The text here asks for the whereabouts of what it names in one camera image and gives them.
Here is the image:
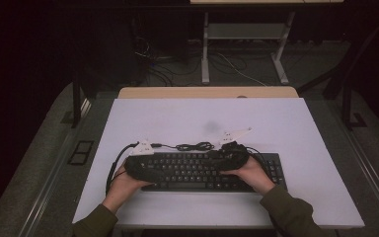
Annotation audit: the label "white floor cable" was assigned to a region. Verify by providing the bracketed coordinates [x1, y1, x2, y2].
[216, 52, 268, 88]

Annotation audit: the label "black metal stand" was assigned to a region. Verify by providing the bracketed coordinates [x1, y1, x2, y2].
[70, 74, 95, 129]
[340, 78, 368, 130]

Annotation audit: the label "black computer keyboard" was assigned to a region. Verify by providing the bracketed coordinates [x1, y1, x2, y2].
[141, 151, 289, 194]

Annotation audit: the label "white table board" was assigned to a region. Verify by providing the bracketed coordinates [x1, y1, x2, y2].
[72, 97, 365, 230]

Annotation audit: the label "person's left hand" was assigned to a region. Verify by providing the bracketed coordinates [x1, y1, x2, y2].
[108, 166, 154, 208]

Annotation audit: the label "black floor cables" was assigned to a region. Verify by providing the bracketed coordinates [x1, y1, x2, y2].
[132, 34, 202, 87]

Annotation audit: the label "person's right hand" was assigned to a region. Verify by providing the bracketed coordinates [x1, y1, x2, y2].
[220, 157, 276, 196]

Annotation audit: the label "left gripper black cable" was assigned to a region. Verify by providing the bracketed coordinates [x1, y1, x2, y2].
[105, 141, 140, 196]

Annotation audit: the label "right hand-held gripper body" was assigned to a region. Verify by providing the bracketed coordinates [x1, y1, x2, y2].
[218, 127, 253, 172]

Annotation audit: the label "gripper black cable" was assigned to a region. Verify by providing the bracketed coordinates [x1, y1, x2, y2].
[245, 145, 271, 173]
[105, 141, 140, 196]

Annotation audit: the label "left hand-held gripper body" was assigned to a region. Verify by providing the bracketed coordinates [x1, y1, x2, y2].
[124, 139, 154, 179]

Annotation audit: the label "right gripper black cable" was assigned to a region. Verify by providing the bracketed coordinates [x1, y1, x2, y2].
[245, 145, 271, 173]

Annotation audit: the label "white metal desk frame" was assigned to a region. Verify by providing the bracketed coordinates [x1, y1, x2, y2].
[200, 12, 296, 86]

